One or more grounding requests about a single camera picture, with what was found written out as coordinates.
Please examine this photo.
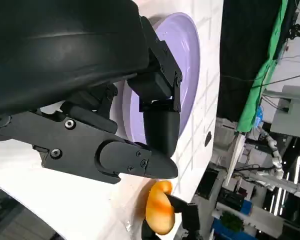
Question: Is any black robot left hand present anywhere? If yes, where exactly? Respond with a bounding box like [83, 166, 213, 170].
[0, 0, 183, 186]

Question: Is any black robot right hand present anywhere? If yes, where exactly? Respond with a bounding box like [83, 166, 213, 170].
[141, 193, 201, 240]

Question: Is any small green potted plant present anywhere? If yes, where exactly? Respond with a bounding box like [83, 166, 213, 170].
[219, 211, 245, 232]

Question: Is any white table leg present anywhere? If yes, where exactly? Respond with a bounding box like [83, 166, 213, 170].
[224, 132, 247, 186]

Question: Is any lilac plate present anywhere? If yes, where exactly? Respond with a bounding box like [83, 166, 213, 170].
[122, 12, 200, 148]

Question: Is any grey equipment cabinet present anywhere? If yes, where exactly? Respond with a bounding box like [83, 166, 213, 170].
[269, 84, 300, 140]

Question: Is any green cloth backdrop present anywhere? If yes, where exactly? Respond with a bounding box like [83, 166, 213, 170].
[236, 0, 290, 132]

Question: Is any black curtain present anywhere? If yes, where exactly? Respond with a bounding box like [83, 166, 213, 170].
[216, 0, 283, 123]

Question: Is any black table cable grommet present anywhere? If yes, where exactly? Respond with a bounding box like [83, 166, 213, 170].
[204, 131, 213, 147]

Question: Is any aluminium rail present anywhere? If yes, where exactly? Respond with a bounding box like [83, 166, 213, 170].
[249, 172, 300, 198]

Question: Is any thin black cable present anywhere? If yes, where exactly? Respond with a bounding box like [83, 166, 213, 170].
[219, 72, 300, 88]

